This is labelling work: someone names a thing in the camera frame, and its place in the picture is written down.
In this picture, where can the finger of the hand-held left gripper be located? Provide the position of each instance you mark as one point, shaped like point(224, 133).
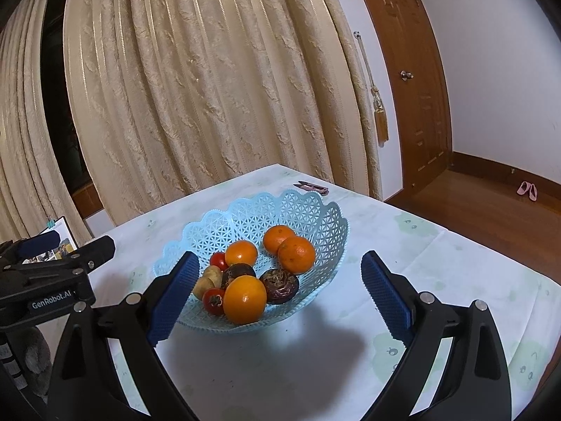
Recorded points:
point(94, 250)
point(39, 245)

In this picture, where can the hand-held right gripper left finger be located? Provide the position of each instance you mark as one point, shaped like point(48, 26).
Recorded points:
point(173, 298)

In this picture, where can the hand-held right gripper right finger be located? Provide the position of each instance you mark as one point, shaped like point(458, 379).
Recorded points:
point(388, 298)

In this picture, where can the small tan potato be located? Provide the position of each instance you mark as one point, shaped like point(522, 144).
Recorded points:
point(201, 288)
point(213, 274)

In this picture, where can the small red tomato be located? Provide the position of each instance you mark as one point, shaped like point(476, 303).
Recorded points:
point(219, 261)
point(214, 301)

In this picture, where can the dark purple mangosteen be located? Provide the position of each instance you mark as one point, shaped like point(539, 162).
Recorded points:
point(236, 272)
point(279, 286)

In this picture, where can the large orange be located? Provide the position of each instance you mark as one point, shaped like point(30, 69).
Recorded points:
point(245, 300)

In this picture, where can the light blue plastic lattice basket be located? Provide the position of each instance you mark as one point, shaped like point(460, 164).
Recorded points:
point(302, 210)

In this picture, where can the small blue clip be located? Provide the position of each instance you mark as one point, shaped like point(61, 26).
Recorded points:
point(50, 223)

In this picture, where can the grey fuzzy cloth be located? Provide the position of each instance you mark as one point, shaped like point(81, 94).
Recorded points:
point(37, 359)

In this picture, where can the pale green printed tablecloth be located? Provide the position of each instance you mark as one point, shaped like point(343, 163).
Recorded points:
point(460, 272)

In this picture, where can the beige patterned curtain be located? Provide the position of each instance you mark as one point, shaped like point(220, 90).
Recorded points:
point(22, 140)
point(210, 87)

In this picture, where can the pink thread snips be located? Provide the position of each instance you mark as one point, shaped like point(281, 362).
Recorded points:
point(315, 188)

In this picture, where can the gold tassel curtain tieback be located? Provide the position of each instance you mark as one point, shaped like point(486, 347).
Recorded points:
point(381, 127)

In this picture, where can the pink slipper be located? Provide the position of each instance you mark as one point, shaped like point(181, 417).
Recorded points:
point(522, 187)
point(532, 192)

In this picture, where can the metal door knob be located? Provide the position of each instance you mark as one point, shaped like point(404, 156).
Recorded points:
point(407, 74)

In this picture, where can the brown wooden door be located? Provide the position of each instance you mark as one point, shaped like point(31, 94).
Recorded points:
point(403, 17)

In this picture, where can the standing photo frame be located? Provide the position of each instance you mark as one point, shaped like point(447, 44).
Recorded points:
point(63, 245)

